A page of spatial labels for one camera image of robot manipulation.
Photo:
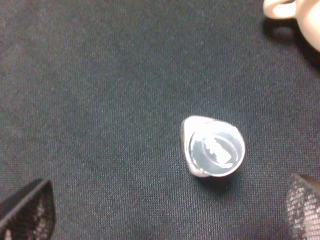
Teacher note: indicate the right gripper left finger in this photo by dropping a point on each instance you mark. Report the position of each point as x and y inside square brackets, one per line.
[29, 214]

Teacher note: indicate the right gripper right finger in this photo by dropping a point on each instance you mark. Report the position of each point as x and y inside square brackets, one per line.
[303, 208]

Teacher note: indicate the small candy bottle silver cap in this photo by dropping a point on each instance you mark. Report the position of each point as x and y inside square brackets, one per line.
[211, 147]

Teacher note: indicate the black tablecloth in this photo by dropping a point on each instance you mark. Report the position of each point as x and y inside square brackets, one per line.
[93, 94]

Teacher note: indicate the cream ceramic teapot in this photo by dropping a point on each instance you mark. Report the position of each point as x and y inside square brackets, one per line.
[306, 13]

